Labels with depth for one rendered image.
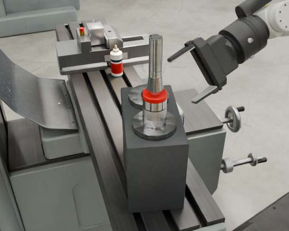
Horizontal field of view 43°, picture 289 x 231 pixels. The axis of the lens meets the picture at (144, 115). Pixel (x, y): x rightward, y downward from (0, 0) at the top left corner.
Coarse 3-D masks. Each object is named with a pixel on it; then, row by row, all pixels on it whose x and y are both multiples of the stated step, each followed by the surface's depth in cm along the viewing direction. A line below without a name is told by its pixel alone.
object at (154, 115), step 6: (144, 102) 69; (162, 102) 68; (144, 108) 70; (150, 108) 69; (156, 108) 69; (162, 108) 69; (144, 114) 71; (150, 114) 70; (156, 114) 69; (162, 114) 70; (144, 120) 72; (150, 120) 70; (156, 120) 70; (162, 120) 71; (150, 126) 71; (156, 126) 71
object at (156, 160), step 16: (128, 96) 81; (128, 112) 78; (176, 112) 78; (128, 128) 74; (144, 128) 72; (160, 128) 72; (176, 128) 73; (128, 144) 70; (144, 144) 70; (160, 144) 70; (176, 144) 70; (128, 160) 71; (144, 160) 71; (160, 160) 71; (176, 160) 72; (128, 176) 73; (144, 176) 74; (160, 176) 74; (176, 176) 75; (128, 192) 76; (144, 192) 76; (160, 192) 77; (176, 192) 77; (144, 208) 79; (160, 208) 80; (176, 208) 80
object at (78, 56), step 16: (144, 32) 141; (64, 48) 130; (80, 48) 129; (96, 48) 130; (128, 48) 131; (144, 48) 133; (64, 64) 128; (80, 64) 129; (96, 64) 131; (128, 64) 133
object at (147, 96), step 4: (144, 92) 69; (148, 92) 69; (164, 92) 69; (144, 96) 68; (148, 96) 68; (152, 96) 68; (156, 96) 68; (160, 96) 68; (164, 96) 68; (144, 100) 69; (148, 100) 68; (152, 100) 68; (156, 100) 68; (160, 100) 68; (164, 100) 69
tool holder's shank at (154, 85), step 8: (152, 40) 62; (160, 40) 62; (152, 48) 63; (160, 48) 63; (152, 56) 64; (160, 56) 64; (152, 64) 65; (160, 64) 65; (152, 72) 66; (160, 72) 66; (152, 80) 66; (160, 80) 67; (152, 88) 67; (160, 88) 67
